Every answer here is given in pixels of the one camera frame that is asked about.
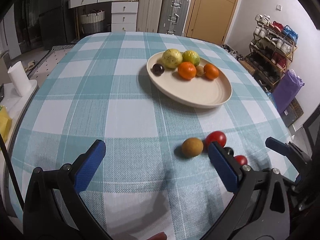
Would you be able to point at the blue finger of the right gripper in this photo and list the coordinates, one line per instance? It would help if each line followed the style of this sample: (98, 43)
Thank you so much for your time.
(278, 146)

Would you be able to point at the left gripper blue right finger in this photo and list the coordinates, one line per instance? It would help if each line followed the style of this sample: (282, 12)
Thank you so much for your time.
(217, 156)

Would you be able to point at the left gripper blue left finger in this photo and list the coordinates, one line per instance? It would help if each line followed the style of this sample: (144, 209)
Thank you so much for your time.
(86, 165)

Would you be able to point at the dark plum front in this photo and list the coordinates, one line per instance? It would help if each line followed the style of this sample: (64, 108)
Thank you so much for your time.
(228, 151)

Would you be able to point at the dark plum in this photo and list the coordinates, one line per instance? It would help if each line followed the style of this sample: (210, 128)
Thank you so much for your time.
(158, 69)
(228, 151)

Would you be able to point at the smaller red tomato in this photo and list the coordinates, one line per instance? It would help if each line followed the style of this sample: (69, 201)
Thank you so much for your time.
(241, 159)

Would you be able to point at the larger red tomato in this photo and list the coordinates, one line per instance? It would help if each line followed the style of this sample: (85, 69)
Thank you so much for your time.
(216, 136)

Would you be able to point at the brown kiwi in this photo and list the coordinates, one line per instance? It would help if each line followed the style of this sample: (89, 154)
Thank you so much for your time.
(192, 147)
(199, 71)

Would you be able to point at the orange tangerine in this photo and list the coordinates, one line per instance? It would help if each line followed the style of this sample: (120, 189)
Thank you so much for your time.
(187, 70)
(211, 72)

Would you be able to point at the green-yellow citrus fruit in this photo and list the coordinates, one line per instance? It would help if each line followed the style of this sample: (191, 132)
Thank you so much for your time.
(192, 57)

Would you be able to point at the yellow-green guava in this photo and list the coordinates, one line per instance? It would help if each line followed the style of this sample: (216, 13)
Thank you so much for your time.
(171, 58)

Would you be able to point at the teal checkered tablecloth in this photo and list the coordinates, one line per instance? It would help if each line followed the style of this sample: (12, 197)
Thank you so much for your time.
(101, 90)

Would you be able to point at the purple bag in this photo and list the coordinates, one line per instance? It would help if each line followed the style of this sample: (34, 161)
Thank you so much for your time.
(286, 90)

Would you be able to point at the cream round plate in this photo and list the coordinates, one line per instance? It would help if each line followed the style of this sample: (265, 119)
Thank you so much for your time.
(198, 92)

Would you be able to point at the yellow plastic bag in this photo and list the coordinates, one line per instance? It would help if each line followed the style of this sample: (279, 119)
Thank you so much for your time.
(5, 123)

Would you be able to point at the white side table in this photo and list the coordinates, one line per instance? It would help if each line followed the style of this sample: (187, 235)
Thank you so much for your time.
(15, 105)

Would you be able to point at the wooden shoe rack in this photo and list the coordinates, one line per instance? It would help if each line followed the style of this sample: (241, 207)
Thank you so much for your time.
(271, 51)

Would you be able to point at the white paper towel roll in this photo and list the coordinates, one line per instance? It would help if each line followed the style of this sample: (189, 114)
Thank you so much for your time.
(19, 79)

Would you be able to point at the woven laundry basket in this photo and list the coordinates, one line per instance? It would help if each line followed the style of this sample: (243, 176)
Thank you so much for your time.
(93, 22)

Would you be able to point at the dark grey refrigerator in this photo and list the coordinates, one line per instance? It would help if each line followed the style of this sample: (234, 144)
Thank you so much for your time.
(56, 23)

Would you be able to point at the wooden door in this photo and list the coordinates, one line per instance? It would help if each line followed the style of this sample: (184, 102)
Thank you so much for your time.
(210, 20)

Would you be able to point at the silver suitcase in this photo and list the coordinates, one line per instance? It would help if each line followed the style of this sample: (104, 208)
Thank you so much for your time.
(173, 16)

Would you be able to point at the white drawer desk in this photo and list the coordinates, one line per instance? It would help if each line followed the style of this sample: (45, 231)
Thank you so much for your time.
(121, 15)

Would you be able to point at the beige suitcase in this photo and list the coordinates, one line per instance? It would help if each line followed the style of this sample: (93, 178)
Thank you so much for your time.
(148, 15)

